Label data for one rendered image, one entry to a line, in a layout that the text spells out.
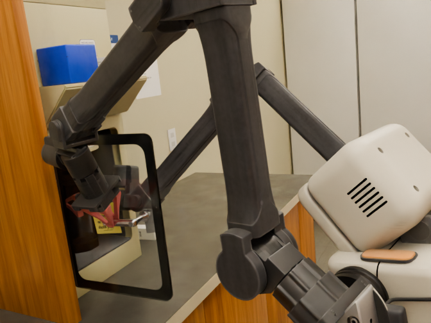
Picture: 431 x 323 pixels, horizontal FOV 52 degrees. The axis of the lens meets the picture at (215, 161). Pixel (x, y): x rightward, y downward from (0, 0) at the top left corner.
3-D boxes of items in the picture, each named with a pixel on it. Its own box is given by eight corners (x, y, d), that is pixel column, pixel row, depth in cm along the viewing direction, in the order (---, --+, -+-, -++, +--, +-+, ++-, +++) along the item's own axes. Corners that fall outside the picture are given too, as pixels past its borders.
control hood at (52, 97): (36, 129, 108) (29, 88, 106) (122, 111, 136) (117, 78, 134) (71, 128, 103) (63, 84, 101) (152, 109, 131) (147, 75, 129)
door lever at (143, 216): (117, 220, 105) (114, 210, 105) (150, 221, 101) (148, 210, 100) (102, 229, 100) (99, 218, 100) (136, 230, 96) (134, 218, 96)
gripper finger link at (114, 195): (92, 234, 99) (74, 204, 94) (109, 212, 104) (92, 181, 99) (117, 237, 96) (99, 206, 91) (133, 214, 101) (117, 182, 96)
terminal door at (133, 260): (74, 285, 117) (47, 136, 109) (174, 300, 104) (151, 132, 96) (72, 286, 117) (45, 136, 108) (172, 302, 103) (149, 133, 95)
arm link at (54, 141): (56, 122, 83) (95, 113, 89) (25, 114, 90) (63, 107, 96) (65, 182, 86) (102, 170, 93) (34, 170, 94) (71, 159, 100)
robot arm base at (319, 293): (333, 325, 51) (371, 281, 60) (281, 275, 54) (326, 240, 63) (297, 362, 56) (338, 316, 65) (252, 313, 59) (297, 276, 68)
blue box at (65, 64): (42, 86, 109) (34, 49, 107) (72, 83, 117) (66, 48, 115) (72, 83, 104) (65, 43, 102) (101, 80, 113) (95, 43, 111)
